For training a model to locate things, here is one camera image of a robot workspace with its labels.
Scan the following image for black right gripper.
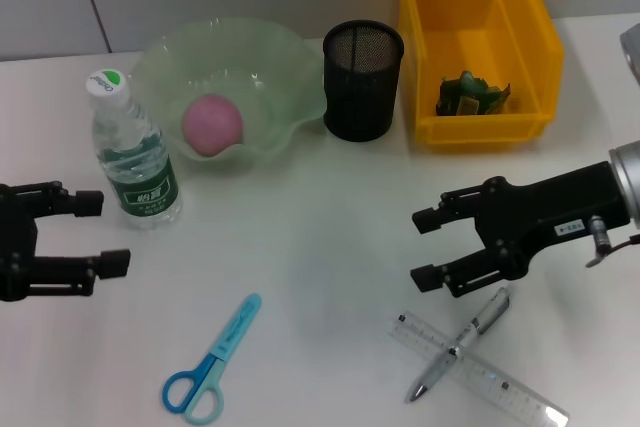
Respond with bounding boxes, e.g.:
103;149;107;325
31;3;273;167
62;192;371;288
410;160;631;298

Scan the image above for green plastic wrapper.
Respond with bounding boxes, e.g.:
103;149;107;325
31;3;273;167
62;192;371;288
434;70;514;118

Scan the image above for green glass fruit plate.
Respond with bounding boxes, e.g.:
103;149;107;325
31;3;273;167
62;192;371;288
130;16;329;168

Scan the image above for pink peach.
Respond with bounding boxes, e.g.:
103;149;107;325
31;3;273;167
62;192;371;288
180;94;246;158

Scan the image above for clear water bottle green label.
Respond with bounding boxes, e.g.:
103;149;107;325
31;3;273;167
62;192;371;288
84;66;184;231

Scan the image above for clear plastic ruler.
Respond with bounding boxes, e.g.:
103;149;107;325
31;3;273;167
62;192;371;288
389;311;571;427

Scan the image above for black mesh pen holder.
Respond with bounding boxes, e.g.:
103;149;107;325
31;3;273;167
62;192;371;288
322;20;405;142

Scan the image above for blue scissors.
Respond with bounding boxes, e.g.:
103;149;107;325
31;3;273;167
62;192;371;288
160;292;264;426

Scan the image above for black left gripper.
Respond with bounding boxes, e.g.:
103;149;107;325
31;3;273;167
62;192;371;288
0;180;132;303

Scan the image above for yellow plastic bin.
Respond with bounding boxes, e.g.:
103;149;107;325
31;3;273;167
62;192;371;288
397;0;566;151

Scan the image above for silver clear pen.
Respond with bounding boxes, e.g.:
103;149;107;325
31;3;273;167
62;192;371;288
404;284;514;403

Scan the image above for right gripper cable with plug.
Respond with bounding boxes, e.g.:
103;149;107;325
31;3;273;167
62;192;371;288
585;215;640;268

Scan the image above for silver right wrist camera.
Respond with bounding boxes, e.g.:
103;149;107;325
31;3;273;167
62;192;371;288
618;21;640;88

